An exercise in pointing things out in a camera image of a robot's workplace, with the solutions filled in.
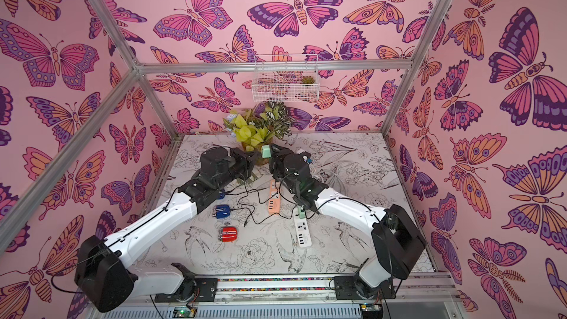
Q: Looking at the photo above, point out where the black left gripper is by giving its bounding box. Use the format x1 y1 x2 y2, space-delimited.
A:
215 150 260 194

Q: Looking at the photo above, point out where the black charging cable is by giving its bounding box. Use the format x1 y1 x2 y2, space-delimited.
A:
223 176 276 200
229 181 307 227

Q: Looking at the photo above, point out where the pink power strip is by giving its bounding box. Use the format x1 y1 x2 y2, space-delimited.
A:
267 180 281 215

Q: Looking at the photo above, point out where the green power adapter cube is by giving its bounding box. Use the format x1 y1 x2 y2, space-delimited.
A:
298 207 307 219

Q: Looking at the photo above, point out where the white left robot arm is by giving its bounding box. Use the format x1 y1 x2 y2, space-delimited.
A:
75 147 261 313

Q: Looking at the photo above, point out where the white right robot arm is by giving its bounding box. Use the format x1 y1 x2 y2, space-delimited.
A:
262 144 426 299

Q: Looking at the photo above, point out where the potted green artificial plant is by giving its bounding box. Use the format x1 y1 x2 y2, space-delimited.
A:
223 101 296 165

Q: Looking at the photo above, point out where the white power strip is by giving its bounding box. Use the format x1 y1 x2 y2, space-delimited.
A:
293 217 312 248

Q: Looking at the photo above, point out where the small plant in basket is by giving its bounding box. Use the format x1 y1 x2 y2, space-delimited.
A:
301 75 316 85

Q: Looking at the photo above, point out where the white wire wall basket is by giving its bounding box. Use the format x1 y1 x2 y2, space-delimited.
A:
250 53 320 103

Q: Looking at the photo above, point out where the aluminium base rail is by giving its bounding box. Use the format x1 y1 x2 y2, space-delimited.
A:
82 273 468 318

